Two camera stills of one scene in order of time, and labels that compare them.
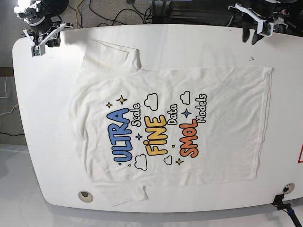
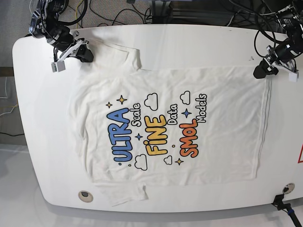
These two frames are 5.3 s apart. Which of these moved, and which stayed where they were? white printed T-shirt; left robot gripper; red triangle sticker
Moved: left robot gripper
Stayed: red triangle sticker; white printed T-shirt
